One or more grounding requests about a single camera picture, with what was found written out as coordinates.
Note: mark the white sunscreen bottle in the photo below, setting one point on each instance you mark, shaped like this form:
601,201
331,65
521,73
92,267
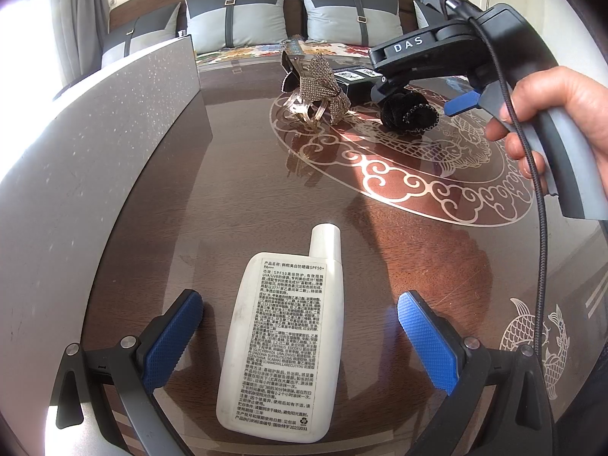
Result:
275,342

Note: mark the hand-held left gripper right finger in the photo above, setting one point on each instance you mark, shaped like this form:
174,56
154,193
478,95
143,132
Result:
430,342

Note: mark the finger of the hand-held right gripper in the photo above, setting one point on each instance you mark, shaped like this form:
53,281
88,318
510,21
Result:
463,103
385,89

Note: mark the person's right hand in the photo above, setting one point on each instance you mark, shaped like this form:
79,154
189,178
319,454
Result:
570,104

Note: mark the black beaded scrunchie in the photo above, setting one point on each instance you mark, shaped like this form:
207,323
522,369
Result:
408,114

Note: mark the floral sofa blanket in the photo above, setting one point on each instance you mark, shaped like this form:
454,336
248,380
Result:
256,51

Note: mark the grey two-tone pillow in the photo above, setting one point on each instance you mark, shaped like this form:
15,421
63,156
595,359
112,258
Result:
420,16
247,23
147,33
332,19

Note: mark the grey curtain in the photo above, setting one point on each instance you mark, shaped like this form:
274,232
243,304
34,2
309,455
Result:
76,9

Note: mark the black box with white labels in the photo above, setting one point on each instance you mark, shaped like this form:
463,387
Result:
354,83

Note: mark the rhinestone bow hair clip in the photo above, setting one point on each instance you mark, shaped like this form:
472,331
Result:
323,80

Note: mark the grey speckled panel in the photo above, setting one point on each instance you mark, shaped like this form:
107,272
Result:
95,175

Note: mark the gold hair claw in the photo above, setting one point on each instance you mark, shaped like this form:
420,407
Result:
304,114

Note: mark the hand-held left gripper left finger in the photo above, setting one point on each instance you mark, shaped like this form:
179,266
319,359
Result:
171,342

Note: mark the brown patterned glass desktop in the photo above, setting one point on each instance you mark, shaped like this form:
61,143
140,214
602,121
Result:
285,199

